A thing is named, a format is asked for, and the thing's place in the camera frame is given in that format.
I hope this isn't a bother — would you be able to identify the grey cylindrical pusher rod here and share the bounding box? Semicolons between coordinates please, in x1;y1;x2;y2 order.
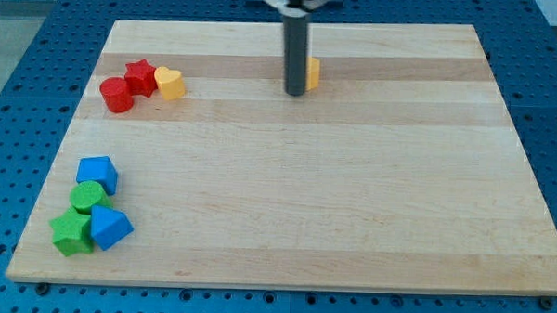
282;13;309;97

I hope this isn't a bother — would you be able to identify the yellow hexagon block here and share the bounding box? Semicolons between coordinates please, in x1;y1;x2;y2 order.
306;57;321;91

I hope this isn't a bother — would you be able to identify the yellow heart block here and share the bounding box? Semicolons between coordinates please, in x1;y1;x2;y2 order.
154;66;186;100

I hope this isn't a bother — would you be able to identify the red star block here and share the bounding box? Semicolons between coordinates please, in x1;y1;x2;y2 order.
124;59;157;98

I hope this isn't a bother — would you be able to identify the wooden board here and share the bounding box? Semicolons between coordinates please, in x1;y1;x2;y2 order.
6;20;557;296

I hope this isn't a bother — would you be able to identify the red cylinder block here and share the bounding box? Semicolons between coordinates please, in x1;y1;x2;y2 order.
99;77;134;113

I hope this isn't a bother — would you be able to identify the blue cube block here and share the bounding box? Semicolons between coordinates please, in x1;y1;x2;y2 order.
76;156;118;195

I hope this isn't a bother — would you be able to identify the green cylinder block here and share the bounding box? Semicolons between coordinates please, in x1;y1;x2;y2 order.
69;180;113;214

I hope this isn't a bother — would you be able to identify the blue triangle block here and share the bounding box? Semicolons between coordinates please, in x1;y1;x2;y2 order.
91;205;134;251

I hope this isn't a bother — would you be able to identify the green star block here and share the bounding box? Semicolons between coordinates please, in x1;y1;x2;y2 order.
48;207;94;257

